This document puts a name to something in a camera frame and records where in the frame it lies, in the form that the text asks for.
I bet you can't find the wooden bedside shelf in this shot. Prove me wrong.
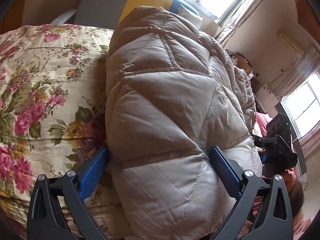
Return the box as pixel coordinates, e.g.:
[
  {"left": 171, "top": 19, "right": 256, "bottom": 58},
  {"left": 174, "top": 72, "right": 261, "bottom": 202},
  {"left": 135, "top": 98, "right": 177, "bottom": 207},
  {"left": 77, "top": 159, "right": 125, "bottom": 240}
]
[{"left": 226, "top": 49, "right": 259, "bottom": 81}]

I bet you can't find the floral bed quilt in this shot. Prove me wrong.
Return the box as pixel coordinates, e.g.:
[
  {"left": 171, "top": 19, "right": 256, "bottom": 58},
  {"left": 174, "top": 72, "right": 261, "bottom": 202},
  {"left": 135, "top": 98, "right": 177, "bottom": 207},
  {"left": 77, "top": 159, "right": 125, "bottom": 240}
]
[{"left": 1, "top": 24, "right": 113, "bottom": 239}]

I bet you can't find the beige quilted down jacket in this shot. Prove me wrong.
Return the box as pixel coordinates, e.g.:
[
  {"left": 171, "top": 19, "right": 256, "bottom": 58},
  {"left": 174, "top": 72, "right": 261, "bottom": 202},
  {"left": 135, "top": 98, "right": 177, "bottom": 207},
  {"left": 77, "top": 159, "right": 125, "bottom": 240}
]
[{"left": 106, "top": 6, "right": 262, "bottom": 239}]

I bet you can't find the grey yellow blue headboard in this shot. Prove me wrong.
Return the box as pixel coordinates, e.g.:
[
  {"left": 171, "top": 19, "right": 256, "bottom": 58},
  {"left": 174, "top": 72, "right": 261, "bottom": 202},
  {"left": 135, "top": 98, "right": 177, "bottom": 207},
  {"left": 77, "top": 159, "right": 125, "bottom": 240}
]
[{"left": 74, "top": 0, "right": 199, "bottom": 29}]

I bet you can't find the grey bed side rail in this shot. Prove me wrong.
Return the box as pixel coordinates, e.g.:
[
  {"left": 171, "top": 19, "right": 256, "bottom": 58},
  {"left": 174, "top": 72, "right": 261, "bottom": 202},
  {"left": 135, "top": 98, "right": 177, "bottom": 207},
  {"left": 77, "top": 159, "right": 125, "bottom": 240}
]
[{"left": 50, "top": 9, "right": 76, "bottom": 25}]

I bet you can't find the brown wooden wardrobe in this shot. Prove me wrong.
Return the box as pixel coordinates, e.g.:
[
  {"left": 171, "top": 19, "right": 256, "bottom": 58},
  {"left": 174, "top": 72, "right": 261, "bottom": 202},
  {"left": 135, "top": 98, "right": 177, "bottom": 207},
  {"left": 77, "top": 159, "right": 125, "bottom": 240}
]
[{"left": 1, "top": 0, "right": 25, "bottom": 34}]

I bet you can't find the deer print pillow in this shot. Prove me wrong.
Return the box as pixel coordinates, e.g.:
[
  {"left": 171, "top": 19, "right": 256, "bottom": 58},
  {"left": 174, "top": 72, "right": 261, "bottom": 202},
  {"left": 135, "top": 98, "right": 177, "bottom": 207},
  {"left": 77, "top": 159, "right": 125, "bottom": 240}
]
[{"left": 177, "top": 4, "right": 203, "bottom": 30}]

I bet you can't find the person's right hand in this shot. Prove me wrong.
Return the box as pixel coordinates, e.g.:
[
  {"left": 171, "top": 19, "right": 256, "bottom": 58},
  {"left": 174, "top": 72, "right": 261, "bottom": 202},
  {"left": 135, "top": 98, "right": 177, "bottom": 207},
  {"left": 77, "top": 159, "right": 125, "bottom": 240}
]
[{"left": 262, "top": 167, "right": 306, "bottom": 218}]

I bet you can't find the right patterned curtain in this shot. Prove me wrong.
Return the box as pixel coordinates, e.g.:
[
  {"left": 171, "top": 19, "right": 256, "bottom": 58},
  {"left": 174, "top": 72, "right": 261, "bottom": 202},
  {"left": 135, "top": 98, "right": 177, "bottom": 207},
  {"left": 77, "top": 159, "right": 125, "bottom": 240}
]
[{"left": 216, "top": 0, "right": 263, "bottom": 48}]

